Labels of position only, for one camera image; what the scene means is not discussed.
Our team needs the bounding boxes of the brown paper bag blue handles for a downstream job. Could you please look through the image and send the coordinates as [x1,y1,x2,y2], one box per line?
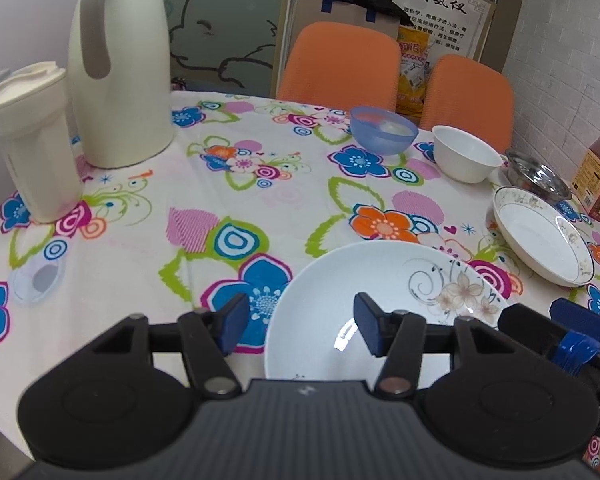
[290,0,401,42]

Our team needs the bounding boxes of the white plate with flower print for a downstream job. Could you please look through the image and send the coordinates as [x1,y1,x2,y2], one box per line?
[264,240,516,382]

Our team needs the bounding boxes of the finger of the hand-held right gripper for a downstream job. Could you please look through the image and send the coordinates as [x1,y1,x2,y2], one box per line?
[551,298,600,336]
[497,304,557,357]

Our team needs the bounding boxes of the white bowl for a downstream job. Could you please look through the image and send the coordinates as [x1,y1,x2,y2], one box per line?
[432,125,505,184]

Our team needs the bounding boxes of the cream thermos jug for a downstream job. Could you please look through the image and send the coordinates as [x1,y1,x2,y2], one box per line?
[68,0,176,169]

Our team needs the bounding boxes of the cream tumbler bottle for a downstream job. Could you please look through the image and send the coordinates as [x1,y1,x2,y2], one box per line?
[0,61,84,224]

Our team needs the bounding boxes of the wall poster board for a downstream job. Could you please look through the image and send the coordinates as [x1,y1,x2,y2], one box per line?
[280,0,498,62]

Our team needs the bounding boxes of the yellow packet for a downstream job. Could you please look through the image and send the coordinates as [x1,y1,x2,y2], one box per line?
[396,25,434,117]

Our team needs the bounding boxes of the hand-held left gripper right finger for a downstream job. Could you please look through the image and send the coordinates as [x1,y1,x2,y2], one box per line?
[354,292,518,397]

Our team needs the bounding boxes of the gold-rimmed white plate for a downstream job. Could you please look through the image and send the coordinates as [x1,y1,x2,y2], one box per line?
[492,186,596,288]

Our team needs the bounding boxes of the frosted glass panel cartoon drawing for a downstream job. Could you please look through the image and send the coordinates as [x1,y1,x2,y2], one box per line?
[155,0,287,97]

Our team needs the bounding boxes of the orange chair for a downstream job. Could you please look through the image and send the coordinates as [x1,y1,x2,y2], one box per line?
[276,22,402,113]
[419,55,515,153]

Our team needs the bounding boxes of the floral tablecloth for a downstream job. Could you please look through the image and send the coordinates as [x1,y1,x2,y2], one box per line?
[0,91,600,476]

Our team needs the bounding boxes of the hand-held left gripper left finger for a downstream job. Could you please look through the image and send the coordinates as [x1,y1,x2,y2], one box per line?
[87,293,251,401]

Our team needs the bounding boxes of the blue plastic bowl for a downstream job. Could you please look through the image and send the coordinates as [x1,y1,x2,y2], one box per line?
[350,106,420,157]

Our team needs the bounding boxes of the stainless steel bowl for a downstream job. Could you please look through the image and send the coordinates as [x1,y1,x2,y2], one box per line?
[505,149,573,205]

